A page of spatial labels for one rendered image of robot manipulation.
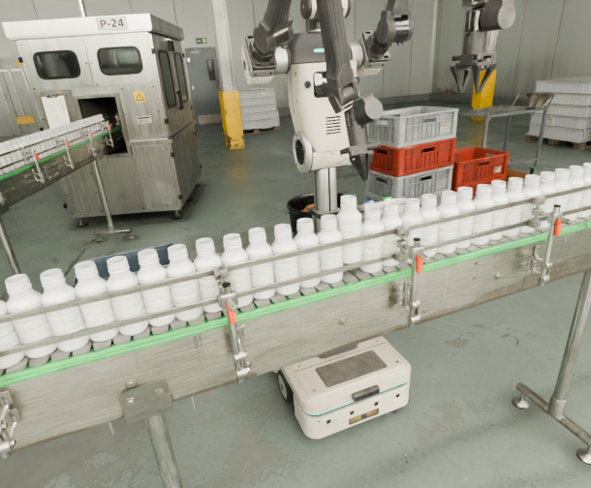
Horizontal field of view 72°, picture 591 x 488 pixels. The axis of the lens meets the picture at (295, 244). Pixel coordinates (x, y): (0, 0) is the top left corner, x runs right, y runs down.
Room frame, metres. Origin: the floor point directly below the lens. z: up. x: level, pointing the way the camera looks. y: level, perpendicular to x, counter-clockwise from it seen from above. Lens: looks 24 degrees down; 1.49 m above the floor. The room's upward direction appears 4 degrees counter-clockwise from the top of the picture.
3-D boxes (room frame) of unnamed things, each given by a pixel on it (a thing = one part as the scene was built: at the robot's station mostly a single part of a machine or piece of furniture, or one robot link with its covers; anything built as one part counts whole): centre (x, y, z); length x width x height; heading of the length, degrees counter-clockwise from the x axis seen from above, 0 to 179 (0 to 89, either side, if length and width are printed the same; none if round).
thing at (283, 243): (0.85, 0.03, 1.08); 0.06 x 0.06 x 0.17
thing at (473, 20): (1.21, -0.52, 1.57); 0.07 x 0.06 x 0.07; 20
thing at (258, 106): (10.74, 0.96, 0.50); 1.24 x 1.03 x 1.00; 113
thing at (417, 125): (3.30, -0.98, 1.00); 0.61 x 0.41 x 0.22; 118
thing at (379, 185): (3.30, -0.98, 0.55); 0.61 x 0.41 x 0.22; 117
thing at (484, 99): (10.03, -4.63, 0.55); 0.40 x 0.40 x 1.10; 20
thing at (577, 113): (6.93, -4.92, 0.50); 1.23 x 1.05 x 1.00; 108
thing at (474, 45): (1.22, -0.52, 1.51); 0.10 x 0.07 x 0.07; 20
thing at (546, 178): (1.13, -0.74, 1.08); 0.06 x 0.06 x 0.17
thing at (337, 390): (1.60, -0.14, 0.24); 0.68 x 0.53 x 0.41; 20
